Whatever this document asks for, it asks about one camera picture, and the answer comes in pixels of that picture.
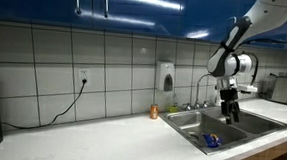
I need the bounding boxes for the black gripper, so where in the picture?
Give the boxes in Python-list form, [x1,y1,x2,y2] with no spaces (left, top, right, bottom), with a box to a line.
[217,87,243,127]

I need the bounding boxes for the blue Doritos chip bag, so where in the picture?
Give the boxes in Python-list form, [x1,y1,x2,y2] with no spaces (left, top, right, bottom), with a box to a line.
[201,132,223,150]

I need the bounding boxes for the stainless steel double sink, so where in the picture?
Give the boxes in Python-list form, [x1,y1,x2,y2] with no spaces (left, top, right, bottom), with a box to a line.
[156,102,287,160]

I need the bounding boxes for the chrome gooseneck faucet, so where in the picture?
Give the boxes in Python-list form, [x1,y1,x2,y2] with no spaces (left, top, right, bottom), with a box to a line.
[194,72,216,110]

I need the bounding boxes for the wooden base cabinet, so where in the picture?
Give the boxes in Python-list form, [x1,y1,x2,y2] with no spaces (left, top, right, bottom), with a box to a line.
[208,131,287,160]

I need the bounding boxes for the stainless steel countertop appliance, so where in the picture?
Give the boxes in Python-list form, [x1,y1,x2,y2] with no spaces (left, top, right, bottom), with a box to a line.
[269,74,287,107]

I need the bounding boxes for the yellow-green dish soap bottle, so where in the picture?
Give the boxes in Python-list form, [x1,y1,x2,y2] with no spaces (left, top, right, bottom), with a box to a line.
[168,95,182,114]

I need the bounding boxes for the small orange bottle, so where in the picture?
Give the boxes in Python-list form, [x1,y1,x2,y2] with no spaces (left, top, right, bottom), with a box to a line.
[149,104,160,121]

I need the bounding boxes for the blue glossy cabinet door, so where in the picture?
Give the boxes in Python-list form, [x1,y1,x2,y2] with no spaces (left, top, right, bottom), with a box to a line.
[0,0,93,31]
[180,0,253,44]
[88,0,185,39]

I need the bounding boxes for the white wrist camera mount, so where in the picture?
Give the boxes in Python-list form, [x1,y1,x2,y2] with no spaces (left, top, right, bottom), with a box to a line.
[237,82,259,95]

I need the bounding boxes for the white wall soap dispenser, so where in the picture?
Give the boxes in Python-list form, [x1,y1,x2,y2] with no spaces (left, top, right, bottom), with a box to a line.
[154,60,177,93]

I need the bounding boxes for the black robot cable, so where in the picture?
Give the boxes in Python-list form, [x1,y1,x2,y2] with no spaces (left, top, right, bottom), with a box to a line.
[234,30,287,89]

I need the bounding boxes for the silver cabinet door handle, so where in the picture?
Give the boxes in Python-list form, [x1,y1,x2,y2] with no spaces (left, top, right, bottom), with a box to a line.
[229,15,239,27]
[73,0,83,16]
[101,0,110,19]

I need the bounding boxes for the white wall power outlet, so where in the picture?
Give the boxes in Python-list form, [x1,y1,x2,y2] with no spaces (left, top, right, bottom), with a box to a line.
[77,67,93,87]

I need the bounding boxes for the black power cord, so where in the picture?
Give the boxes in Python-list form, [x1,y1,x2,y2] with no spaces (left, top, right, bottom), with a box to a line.
[0,73,88,135]

